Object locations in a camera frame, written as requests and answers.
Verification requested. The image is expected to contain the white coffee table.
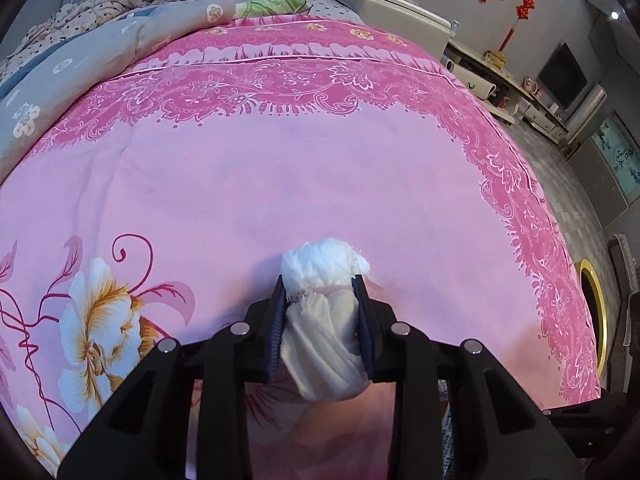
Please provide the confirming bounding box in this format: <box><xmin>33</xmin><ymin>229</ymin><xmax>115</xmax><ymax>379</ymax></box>
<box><xmin>445</xmin><ymin>39</ymin><xmax>532</xmax><ymax>125</ymax></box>

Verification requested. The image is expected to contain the yellow rimmed trash bin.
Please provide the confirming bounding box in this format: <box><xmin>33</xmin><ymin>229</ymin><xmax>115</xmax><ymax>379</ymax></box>
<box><xmin>575</xmin><ymin>259</ymin><xmax>608</xmax><ymax>376</ymax></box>

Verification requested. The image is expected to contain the pink figurine on stand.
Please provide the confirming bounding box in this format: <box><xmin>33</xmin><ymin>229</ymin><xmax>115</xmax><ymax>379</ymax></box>
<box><xmin>522</xmin><ymin>77</ymin><xmax>540</xmax><ymax>96</ymax></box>

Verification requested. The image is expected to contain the white tissue wad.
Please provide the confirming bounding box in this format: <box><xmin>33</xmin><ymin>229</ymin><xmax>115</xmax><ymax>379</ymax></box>
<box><xmin>280</xmin><ymin>238</ymin><xmax>370</xmax><ymax>402</ymax></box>

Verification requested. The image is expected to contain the fish tank cabinet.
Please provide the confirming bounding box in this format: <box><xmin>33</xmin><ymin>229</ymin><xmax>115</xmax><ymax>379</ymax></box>
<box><xmin>568</xmin><ymin>112</ymin><xmax>639</xmax><ymax>228</ymax></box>

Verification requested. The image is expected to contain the green floral pillow edge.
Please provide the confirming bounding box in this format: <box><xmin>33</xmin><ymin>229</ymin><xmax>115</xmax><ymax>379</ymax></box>
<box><xmin>234</xmin><ymin>0</ymin><xmax>311</xmax><ymax>18</ymax></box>

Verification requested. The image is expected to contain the right red knot decoration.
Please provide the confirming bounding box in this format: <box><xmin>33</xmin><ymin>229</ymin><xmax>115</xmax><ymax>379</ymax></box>
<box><xmin>498</xmin><ymin>0</ymin><xmax>537</xmax><ymax>52</ymax></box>

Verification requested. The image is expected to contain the wall mounted television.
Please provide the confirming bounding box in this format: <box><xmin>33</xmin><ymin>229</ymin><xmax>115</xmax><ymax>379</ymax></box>
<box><xmin>538</xmin><ymin>42</ymin><xmax>587</xmax><ymax>108</ymax></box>

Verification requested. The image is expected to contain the white bedside cabinet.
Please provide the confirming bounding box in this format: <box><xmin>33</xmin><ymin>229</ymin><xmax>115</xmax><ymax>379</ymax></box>
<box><xmin>336</xmin><ymin>0</ymin><xmax>454</xmax><ymax>60</ymax></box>

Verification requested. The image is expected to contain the grey patterned quilt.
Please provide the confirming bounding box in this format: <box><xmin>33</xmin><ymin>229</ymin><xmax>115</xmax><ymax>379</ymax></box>
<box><xmin>1</xmin><ymin>0</ymin><xmax>235</xmax><ymax>179</ymax></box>

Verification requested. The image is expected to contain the pink floral bed cover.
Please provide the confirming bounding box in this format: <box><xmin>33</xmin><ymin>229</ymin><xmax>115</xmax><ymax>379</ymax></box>
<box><xmin>1</xmin><ymin>16</ymin><xmax>601</xmax><ymax>478</ymax></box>

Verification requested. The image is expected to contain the white tv stand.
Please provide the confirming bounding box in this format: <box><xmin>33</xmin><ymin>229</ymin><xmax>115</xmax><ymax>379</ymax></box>
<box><xmin>518</xmin><ymin>96</ymin><xmax>568</xmax><ymax>144</ymax></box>

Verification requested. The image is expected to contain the polka dot crumpled duvet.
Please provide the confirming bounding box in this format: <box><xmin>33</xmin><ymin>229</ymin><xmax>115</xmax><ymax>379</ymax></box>
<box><xmin>1</xmin><ymin>0</ymin><xmax>151</xmax><ymax>81</ymax></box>

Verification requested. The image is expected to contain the yellow bowl ornament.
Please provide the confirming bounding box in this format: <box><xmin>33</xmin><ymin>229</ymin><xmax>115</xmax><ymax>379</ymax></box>
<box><xmin>484</xmin><ymin>50</ymin><xmax>506</xmax><ymax>70</ymax></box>

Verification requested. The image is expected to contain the white standing air conditioner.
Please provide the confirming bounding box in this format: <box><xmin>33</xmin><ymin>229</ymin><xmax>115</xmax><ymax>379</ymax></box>
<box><xmin>560</xmin><ymin>84</ymin><xmax>608</xmax><ymax>148</ymax></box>

